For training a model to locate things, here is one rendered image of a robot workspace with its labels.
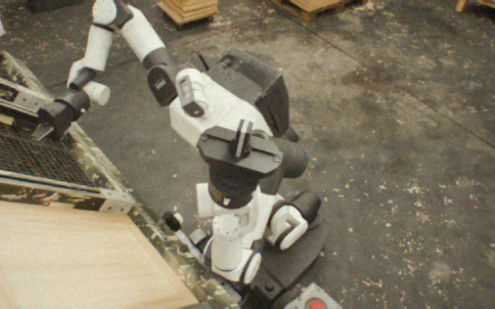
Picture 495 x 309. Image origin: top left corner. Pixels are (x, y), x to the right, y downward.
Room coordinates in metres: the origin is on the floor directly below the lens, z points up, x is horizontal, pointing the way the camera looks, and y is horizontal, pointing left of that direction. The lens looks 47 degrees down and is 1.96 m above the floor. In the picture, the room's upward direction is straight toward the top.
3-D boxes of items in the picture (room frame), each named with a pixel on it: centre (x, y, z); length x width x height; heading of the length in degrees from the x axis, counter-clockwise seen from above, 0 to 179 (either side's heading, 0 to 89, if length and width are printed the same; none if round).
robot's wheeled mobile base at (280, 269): (0.99, -0.17, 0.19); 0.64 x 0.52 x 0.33; 133
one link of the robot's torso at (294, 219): (1.01, -0.19, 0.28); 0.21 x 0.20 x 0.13; 133
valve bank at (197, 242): (0.62, 0.15, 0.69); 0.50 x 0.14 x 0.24; 43
